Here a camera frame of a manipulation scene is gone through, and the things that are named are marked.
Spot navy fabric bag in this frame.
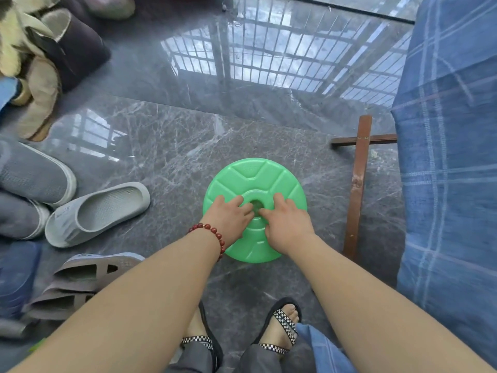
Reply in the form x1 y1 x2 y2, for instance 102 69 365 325
0 240 42 319

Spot green plastic stool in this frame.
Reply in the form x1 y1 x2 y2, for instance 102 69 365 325
202 157 308 264

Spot red bead bracelet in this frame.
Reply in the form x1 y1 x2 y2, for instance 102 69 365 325
187 223 227 263

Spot wooden folding table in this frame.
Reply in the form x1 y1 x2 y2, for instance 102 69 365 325
330 115 399 263

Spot person's grey trousers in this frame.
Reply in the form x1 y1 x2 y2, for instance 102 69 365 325
167 343 323 373

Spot white cloth bundle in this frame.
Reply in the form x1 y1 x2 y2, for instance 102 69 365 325
81 0 137 21

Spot black white woven sandal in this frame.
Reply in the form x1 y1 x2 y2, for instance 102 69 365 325
180 300 224 373
250 297 303 356

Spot heap of worn shoes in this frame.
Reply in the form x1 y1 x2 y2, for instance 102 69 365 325
0 0 112 142

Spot grey fabric slipper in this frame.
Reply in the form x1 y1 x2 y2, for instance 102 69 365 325
0 139 78 208
0 190 51 240

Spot blue lined cloth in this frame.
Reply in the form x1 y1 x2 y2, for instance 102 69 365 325
295 0 497 373

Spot person's left hand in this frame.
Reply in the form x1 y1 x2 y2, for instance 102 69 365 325
201 195 255 249

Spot grey rubber slipper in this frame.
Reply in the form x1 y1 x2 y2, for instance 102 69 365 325
45 181 151 249

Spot person's right hand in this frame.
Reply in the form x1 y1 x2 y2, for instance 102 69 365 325
258 193 317 257

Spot person's left forearm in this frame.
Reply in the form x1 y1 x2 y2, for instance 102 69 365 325
7 233 222 373

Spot person's right forearm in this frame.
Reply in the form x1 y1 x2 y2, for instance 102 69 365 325
287 235 494 373

